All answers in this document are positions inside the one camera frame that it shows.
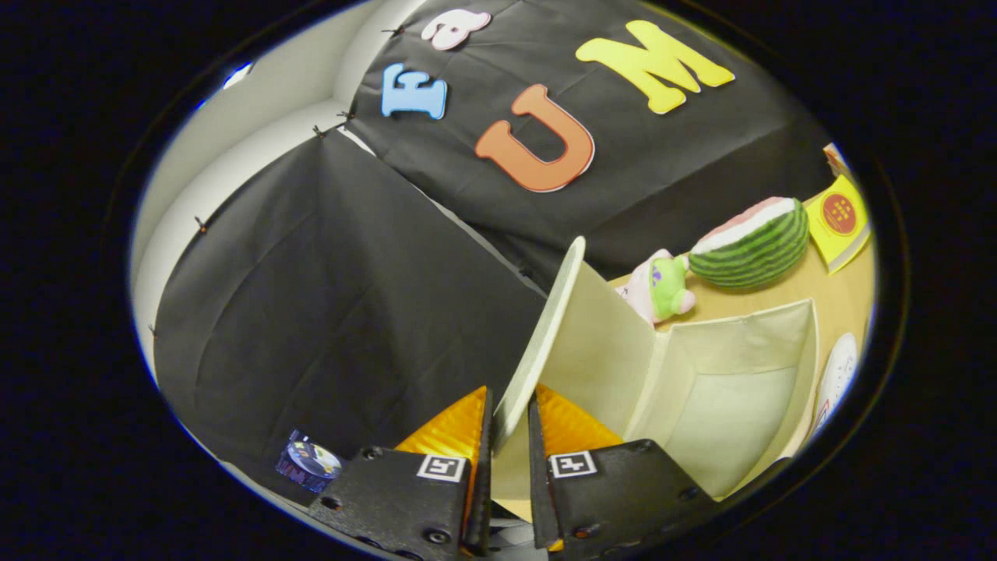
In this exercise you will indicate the white shoe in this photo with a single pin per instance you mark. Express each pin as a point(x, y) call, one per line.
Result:
point(837, 374)

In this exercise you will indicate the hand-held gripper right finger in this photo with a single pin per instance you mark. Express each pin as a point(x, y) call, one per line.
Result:
point(539, 483)

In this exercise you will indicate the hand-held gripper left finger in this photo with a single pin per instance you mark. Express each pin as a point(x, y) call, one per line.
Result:
point(479, 483)

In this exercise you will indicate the black backdrop cloth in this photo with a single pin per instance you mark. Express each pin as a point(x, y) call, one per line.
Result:
point(311, 273)

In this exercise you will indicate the yellow book with red circle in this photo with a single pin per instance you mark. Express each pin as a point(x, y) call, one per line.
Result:
point(837, 222)

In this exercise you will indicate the watermelon slice plush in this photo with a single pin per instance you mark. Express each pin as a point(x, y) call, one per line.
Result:
point(752, 249)

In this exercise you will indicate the beige fabric storage box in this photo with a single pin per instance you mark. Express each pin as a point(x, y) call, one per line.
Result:
point(732, 389)

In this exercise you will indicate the tan cover book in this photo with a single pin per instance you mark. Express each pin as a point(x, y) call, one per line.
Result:
point(836, 160)

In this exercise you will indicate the pink and green plush toy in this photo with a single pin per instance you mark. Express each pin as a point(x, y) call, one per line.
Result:
point(662, 288)

